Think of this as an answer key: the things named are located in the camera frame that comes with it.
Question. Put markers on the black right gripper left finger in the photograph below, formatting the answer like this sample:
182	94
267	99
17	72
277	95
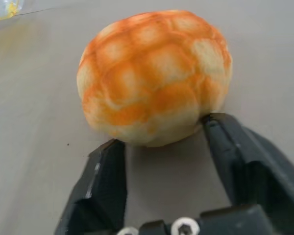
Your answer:
105	186

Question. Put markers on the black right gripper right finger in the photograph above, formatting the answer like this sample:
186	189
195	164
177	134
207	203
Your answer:
254	166

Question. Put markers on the clear plastic bag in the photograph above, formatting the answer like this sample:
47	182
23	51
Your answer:
3	8

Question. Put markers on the orange checkered bread bun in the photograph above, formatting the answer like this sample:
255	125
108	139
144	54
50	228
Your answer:
154	78

